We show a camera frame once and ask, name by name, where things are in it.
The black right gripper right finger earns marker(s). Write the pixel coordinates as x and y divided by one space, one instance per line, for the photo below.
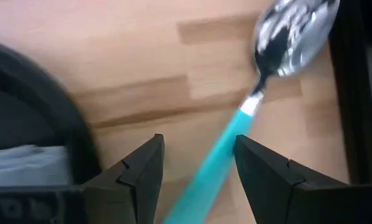
276 193

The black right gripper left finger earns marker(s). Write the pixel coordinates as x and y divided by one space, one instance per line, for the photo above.
133 193

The grey cloth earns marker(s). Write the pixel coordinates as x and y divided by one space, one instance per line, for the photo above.
24 166

